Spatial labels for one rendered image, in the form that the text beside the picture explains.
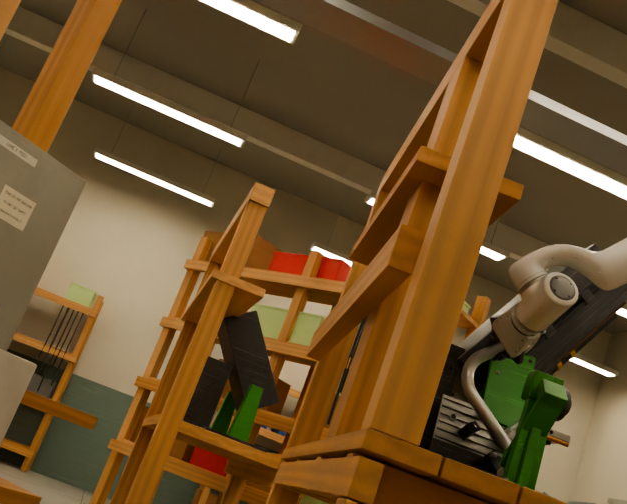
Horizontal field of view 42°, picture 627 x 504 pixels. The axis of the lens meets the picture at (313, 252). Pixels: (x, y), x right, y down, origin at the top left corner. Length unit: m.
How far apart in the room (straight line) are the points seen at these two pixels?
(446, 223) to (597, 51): 4.97
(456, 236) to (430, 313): 0.15
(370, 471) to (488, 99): 0.72
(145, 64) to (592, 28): 5.14
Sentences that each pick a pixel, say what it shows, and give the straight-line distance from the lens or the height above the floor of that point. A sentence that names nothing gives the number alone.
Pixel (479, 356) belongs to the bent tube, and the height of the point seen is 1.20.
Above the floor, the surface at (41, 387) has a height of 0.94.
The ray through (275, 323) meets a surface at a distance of 5.54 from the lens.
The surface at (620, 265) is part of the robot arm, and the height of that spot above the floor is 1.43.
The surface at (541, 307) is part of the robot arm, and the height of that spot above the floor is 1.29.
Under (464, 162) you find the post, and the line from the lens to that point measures 1.56.
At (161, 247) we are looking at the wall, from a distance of 11.18.
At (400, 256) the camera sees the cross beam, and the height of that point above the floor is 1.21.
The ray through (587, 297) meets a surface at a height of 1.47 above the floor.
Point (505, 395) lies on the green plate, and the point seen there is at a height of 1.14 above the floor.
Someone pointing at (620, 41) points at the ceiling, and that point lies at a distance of 6.56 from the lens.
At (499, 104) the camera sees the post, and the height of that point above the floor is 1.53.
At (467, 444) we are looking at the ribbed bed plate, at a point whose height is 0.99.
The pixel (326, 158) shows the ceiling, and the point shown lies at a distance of 9.64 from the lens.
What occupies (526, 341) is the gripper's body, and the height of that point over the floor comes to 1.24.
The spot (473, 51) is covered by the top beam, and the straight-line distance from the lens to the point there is 2.09.
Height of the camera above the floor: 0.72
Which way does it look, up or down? 16 degrees up
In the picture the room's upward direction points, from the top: 21 degrees clockwise
